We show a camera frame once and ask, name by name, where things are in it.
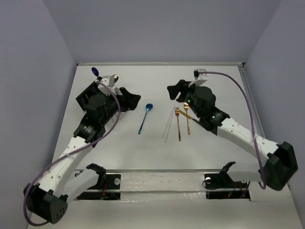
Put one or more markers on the black utensil container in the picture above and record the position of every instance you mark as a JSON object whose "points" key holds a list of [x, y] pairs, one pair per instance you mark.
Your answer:
{"points": [[83, 97]]}

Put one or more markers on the purple metallic spoon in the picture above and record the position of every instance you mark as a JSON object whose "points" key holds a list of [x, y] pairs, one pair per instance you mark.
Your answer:
{"points": [[96, 73]]}

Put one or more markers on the clear chopstick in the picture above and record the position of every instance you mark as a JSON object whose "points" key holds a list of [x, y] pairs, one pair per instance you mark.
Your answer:
{"points": [[168, 130], [171, 114]]}

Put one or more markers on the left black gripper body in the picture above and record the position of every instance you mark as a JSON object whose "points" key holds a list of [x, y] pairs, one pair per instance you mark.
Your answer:
{"points": [[123, 97]]}

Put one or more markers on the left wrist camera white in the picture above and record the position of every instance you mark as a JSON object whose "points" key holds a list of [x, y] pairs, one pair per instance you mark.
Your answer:
{"points": [[106, 80]]}

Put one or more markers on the gold knife black handle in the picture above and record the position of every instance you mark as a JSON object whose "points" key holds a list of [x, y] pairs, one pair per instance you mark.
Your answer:
{"points": [[188, 116]]}

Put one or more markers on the silver spoon pink handle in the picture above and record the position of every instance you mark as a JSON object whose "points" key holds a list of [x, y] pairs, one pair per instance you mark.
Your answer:
{"points": [[115, 78]]}

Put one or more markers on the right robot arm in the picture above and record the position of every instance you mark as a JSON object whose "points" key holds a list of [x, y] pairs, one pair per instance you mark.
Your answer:
{"points": [[277, 162]]}

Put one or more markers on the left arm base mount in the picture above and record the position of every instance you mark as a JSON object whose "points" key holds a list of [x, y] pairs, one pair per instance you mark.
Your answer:
{"points": [[108, 190]]}

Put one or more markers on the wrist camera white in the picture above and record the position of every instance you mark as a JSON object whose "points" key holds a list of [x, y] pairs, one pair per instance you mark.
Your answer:
{"points": [[200, 77], [106, 80]]}

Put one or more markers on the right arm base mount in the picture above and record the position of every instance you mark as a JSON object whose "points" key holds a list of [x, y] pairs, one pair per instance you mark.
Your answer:
{"points": [[218, 188]]}

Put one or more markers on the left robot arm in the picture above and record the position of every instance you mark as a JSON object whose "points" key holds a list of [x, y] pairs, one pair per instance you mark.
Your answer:
{"points": [[49, 194]]}

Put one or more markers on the blue metallic spoon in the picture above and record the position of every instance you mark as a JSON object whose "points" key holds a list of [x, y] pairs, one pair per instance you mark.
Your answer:
{"points": [[148, 107]]}

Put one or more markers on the clear chopstick left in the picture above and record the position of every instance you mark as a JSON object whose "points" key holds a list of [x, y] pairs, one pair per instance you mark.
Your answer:
{"points": [[171, 114]]}

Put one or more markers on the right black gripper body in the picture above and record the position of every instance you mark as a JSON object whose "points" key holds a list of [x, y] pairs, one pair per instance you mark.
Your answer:
{"points": [[188, 93]]}

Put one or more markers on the copper fork left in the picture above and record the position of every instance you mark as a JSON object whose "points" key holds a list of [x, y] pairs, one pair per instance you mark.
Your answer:
{"points": [[177, 113]]}

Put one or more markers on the clear chopstick right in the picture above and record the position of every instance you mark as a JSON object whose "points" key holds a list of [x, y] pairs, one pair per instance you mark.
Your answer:
{"points": [[168, 130]]}

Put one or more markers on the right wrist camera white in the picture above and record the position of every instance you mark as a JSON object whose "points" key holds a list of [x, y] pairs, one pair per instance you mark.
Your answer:
{"points": [[200, 77]]}

